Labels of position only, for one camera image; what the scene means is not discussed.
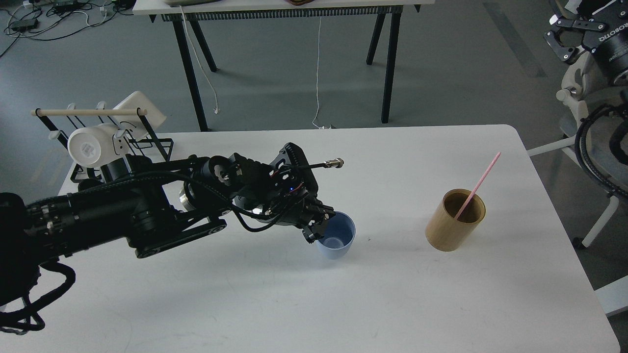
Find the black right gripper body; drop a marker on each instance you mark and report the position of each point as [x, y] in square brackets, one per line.
[608, 46]

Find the blue plastic cup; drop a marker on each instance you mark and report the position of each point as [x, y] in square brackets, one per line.
[338, 238]

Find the black wire cup rack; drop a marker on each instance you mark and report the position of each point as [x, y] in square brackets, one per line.
[135, 124]

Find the white background table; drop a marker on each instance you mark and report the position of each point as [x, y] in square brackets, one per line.
[277, 32]

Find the white mug on rack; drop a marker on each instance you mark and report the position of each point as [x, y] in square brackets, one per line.
[95, 146]

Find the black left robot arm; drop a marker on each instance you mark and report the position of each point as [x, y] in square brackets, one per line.
[159, 206]

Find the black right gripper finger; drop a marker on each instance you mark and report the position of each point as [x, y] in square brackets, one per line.
[569, 44]
[560, 22]

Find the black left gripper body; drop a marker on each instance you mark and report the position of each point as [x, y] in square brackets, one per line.
[285, 189]

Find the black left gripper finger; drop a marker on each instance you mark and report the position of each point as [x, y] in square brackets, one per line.
[313, 232]
[315, 213]

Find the brown bamboo cylinder holder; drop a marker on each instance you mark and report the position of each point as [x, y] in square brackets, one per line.
[453, 220]

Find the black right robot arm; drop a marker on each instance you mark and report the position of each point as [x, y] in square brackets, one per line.
[579, 81]

